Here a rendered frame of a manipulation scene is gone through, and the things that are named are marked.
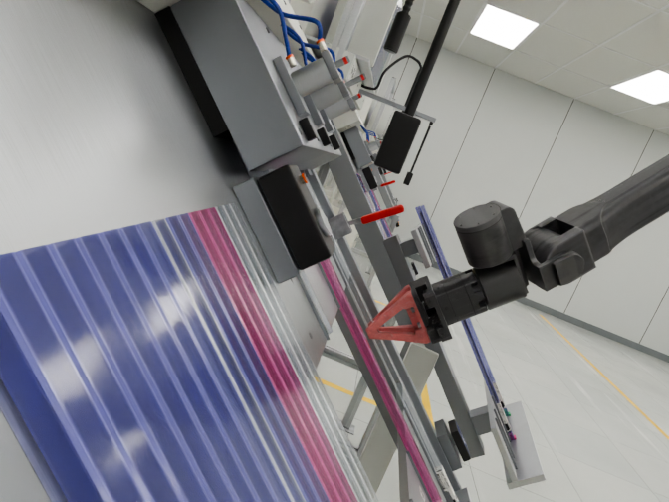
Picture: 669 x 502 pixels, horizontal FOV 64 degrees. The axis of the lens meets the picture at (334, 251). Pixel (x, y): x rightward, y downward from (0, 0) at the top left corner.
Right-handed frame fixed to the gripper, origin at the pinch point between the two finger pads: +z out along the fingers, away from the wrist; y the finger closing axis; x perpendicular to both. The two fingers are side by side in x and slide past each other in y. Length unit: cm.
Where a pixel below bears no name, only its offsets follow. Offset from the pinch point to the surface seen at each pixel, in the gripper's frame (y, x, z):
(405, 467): 14.9, 11.2, 0.5
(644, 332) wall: -751, 349, -271
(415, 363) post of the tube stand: -37.4, 19.5, 0.0
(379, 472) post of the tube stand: -37, 39, 16
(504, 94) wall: -748, -57, -203
